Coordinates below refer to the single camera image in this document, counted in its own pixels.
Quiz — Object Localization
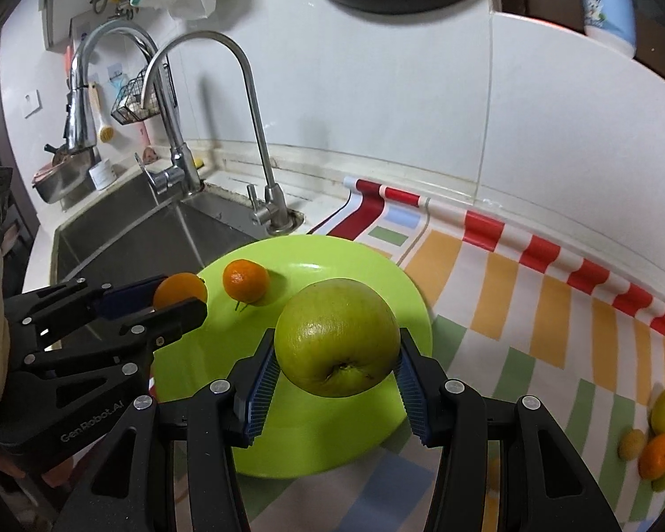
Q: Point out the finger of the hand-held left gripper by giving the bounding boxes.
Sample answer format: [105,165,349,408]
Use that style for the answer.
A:
[19,297,208,397]
[3,274,170,345]

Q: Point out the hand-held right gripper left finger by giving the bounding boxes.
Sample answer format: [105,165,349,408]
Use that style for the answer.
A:
[52,328,281,532]

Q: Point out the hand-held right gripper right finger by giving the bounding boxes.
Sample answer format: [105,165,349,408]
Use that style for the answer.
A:
[393,328,624,532]

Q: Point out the green apple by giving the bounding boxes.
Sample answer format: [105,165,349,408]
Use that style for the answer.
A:
[274,278,401,398]

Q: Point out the lime green plate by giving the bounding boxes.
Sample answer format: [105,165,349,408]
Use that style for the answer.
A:
[149,234,434,478]

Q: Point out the stainless steel sink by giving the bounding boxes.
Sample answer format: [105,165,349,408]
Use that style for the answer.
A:
[51,169,267,296]

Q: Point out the mandarin orange with stem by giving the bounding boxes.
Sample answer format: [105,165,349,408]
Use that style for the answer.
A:
[223,259,270,307]

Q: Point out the metal pot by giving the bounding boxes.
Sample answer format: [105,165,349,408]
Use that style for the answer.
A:
[32,147,98,205]

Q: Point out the chrome pull-down kitchen faucet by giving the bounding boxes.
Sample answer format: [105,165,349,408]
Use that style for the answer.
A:
[63,18,203,196]

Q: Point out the striped colourful table mat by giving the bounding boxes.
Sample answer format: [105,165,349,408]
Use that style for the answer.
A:
[72,176,665,532]

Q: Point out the dish brush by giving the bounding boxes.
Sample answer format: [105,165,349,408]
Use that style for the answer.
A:
[89,83,116,146]

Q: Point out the slim gooseneck steel faucet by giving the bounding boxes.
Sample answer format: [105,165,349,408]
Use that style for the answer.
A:
[141,31,296,236]

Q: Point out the small yellow fruit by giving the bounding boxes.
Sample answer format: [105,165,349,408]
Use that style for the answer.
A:
[619,428,647,461]

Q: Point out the blue and white bottle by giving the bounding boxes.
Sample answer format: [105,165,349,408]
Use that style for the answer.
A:
[575,0,638,59]

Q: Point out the black wire basket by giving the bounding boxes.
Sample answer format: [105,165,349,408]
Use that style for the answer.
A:
[111,66,176,126]

